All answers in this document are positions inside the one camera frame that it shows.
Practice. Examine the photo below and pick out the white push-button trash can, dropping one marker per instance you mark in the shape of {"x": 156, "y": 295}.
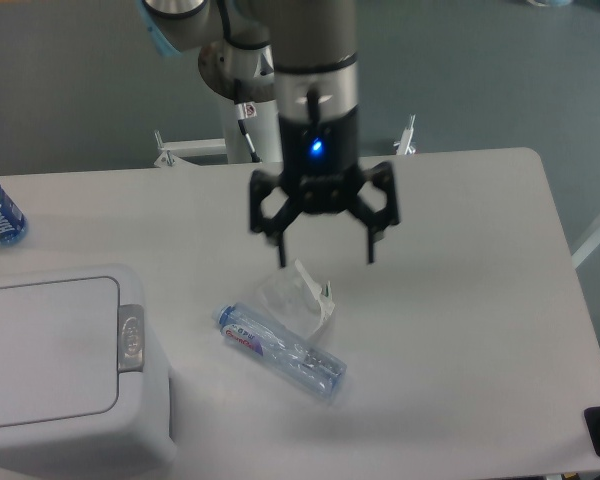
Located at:
{"x": 85, "y": 386}

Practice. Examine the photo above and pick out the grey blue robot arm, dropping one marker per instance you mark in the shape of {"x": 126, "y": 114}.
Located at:
{"x": 314, "y": 72}

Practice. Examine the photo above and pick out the crumpled clear plastic wrapper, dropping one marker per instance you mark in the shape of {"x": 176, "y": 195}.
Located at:
{"x": 301, "y": 304}

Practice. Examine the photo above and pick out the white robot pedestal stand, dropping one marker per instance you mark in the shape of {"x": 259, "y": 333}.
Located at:
{"x": 250, "y": 135}

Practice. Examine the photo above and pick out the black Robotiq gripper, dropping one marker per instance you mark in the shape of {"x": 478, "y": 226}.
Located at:
{"x": 320, "y": 165}

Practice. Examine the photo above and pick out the white table frame leg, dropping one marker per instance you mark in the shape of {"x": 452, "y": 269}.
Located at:
{"x": 586, "y": 243}

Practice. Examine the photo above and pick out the crushed clear plastic bottle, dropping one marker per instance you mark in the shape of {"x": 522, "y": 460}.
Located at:
{"x": 279, "y": 349}

